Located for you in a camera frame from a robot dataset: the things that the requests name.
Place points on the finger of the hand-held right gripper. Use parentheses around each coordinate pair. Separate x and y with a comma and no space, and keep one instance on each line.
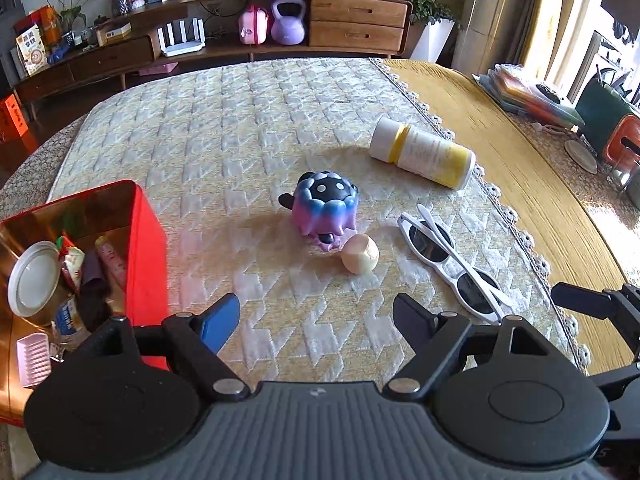
(580,300)
(622,377)

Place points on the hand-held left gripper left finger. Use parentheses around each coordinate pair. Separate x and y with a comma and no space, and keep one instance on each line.
(220,317)

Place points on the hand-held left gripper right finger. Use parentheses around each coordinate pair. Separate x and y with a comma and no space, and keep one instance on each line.
(412,322)

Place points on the red tin box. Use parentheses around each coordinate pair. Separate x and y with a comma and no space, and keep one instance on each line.
(147,270)

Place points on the pink carrot-shaped tube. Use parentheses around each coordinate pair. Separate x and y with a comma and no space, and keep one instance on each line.
(111,260)

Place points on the purple cloth piece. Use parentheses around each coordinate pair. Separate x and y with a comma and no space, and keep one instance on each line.
(95,290)

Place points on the red candy wrapper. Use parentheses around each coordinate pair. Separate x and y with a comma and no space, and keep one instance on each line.
(70,260)

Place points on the pink soap dish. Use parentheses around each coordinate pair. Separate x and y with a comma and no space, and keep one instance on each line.
(34,360)

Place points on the white sunglasses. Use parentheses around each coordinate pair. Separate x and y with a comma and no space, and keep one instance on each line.
(440,255)

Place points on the cream egg-shaped ball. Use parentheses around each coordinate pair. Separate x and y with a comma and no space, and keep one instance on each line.
(360,255)

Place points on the round coaster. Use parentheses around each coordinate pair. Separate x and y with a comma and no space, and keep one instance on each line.
(581,156)

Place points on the purple turtle toy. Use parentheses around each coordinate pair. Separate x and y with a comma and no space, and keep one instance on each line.
(325,205)

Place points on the clear hand sanitizer bottle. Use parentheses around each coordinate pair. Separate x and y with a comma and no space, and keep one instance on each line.
(67,322)

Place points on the white and yellow bottle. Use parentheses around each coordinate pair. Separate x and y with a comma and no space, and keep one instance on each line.
(425,152)

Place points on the cream quilted mat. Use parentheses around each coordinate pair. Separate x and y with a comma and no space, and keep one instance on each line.
(250,135)

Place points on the green desk organizer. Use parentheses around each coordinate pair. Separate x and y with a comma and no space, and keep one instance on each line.
(597,110)

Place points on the stack of colourful folders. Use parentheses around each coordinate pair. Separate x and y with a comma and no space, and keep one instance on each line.
(525,92)

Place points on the white router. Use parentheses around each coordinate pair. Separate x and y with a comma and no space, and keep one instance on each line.
(182,42)

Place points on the large potted plant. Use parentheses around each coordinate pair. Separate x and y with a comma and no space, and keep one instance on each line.
(435,40)

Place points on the pink toy suitcase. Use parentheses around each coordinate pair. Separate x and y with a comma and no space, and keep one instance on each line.
(254,27)

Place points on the purple kettlebell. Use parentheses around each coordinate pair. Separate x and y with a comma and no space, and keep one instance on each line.
(288,25)

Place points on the wooden TV cabinet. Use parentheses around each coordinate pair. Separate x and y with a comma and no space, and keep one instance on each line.
(360,25)

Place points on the beige curtain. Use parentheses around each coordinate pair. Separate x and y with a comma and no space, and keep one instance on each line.
(495,10)

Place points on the white and yellow box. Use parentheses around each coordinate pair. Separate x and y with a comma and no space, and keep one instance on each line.
(112,35)

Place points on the printed snack box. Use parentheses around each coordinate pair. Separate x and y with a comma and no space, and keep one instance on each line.
(32,50)

